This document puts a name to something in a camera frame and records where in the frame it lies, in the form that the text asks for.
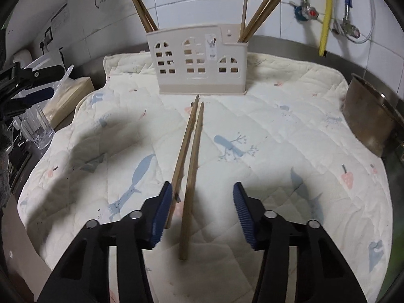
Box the short wooden chopstick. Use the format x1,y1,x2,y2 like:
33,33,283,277
238,0,282,43

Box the lone wooden chopstick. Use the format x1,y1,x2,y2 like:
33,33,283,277
238,0,248,42

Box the crossing wooden chopstick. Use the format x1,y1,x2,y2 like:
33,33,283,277
238,0,270,42

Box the bagged disposable chopsticks pack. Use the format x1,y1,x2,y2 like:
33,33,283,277
43,65,94,129

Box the white quilted patterned mat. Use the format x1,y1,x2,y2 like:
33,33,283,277
18,53,393,302

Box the beige plastic utensil holder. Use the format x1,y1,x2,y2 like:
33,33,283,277
146,24,248,95

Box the steel saucepan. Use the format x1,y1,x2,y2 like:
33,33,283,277
342,74,403,157

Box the chrome angle valve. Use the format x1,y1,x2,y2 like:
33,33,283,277
334,18,360,39

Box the white thin water tube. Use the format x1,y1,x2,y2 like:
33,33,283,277
333,0,376,45

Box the wall power socket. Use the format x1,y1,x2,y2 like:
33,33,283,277
43,27,53,45

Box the red handled angle valve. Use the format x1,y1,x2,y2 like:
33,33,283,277
289,1,322,23

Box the yellow corrugated gas hose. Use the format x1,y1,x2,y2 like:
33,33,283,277
318,0,333,58

